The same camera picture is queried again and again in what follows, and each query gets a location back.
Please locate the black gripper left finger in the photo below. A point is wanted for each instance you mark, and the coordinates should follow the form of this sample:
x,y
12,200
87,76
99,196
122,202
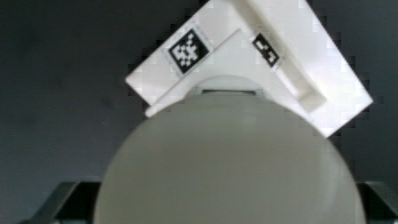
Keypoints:
x,y
67,207

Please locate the white lamp bulb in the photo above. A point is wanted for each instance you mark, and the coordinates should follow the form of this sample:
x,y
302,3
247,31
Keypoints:
x,y
227,164

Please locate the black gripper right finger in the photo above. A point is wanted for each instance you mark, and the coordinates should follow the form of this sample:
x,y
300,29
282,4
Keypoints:
x,y
380,202

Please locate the white lamp base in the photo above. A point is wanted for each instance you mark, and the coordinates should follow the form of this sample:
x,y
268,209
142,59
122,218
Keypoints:
x,y
250,46

